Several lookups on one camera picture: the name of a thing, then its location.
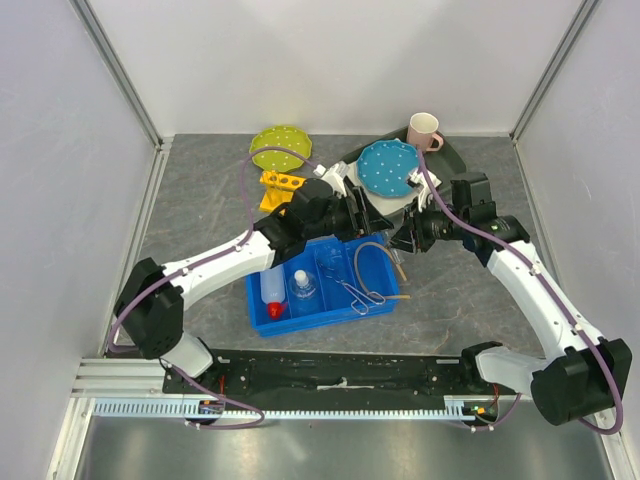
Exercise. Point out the cable duct rail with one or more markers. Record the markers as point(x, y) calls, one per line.
point(453, 410)

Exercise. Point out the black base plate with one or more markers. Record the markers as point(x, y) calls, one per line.
point(242, 373)

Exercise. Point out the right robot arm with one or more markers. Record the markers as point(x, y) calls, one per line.
point(580, 372)

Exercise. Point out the blue dotted plate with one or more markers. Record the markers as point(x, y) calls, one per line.
point(384, 167)

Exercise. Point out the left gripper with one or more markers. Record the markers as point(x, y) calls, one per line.
point(352, 229)

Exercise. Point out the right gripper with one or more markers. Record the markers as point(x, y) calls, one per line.
point(403, 239)

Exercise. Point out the dark green tray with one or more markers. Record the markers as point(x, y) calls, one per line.
point(444, 163)

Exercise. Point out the white square plate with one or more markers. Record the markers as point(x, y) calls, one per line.
point(387, 206)

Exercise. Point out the pink mug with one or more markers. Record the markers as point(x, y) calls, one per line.
point(423, 133)

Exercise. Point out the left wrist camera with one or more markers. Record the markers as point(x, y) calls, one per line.
point(335, 176)

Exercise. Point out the metal crucible tongs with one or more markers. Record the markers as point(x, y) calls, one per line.
point(361, 301)

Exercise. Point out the glass flask white stopper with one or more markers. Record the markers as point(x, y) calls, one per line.
point(303, 285)

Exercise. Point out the blue plastic organizer tray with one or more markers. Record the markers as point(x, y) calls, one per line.
point(367, 266)

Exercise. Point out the clear test tube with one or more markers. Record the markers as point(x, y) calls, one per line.
point(397, 255)

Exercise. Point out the wash bottle red cap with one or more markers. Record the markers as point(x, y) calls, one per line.
point(273, 291)

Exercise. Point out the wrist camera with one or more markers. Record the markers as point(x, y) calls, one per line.
point(335, 176)
point(421, 189)

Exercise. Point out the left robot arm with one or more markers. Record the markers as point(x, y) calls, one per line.
point(154, 299)

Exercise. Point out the yellow test tube rack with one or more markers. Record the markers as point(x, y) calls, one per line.
point(279, 189)

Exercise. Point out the green dotted plate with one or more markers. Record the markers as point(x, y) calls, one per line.
point(277, 146)

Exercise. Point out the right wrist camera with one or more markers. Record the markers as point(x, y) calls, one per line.
point(421, 189)

